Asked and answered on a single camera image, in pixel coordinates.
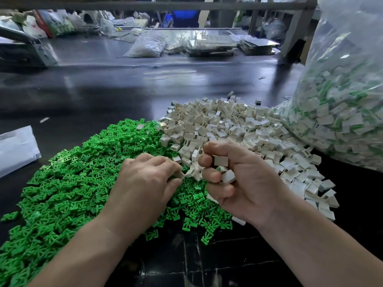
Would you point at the person's left hand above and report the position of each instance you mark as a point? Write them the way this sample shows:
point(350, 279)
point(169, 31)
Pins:
point(140, 197)

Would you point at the person's right hand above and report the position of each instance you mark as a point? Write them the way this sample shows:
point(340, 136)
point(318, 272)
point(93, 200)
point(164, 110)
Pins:
point(254, 179)

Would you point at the small white plastic part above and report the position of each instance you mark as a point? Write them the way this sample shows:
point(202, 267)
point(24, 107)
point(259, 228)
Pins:
point(221, 160)
point(228, 176)

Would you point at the pile of white plastic caps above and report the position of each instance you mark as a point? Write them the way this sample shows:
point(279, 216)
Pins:
point(251, 125)

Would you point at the pile of green plastic clips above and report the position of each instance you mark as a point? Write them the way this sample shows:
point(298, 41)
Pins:
point(60, 185)

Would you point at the clear plastic bag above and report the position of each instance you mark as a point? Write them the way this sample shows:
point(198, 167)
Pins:
point(347, 107)

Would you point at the person's left forearm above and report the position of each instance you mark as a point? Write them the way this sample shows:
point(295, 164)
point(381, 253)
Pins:
point(72, 263)

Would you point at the person's right forearm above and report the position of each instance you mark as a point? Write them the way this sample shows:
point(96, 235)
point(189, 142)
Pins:
point(329, 251)

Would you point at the small green plastic part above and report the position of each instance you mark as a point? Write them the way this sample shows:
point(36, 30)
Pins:
point(9, 216)

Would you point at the small clear bag of parts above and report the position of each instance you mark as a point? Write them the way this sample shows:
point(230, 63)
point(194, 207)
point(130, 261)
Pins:
point(145, 47)

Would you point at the stack of clear flat bags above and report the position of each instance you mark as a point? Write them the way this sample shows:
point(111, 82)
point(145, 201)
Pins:
point(18, 149)

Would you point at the dark flat tray stack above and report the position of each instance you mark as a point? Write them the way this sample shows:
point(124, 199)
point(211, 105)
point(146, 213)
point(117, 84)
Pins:
point(259, 46)

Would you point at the blue crate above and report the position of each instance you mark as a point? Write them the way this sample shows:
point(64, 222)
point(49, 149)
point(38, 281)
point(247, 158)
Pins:
point(184, 19)

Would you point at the grey heat sealer machine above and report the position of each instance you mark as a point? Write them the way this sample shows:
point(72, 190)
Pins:
point(27, 49)

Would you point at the grey metal horizontal bar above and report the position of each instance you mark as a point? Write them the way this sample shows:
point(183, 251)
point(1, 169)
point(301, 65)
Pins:
point(179, 5)

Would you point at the grey metal slanted post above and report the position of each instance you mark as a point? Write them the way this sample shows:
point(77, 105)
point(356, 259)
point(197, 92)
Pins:
point(297, 25)

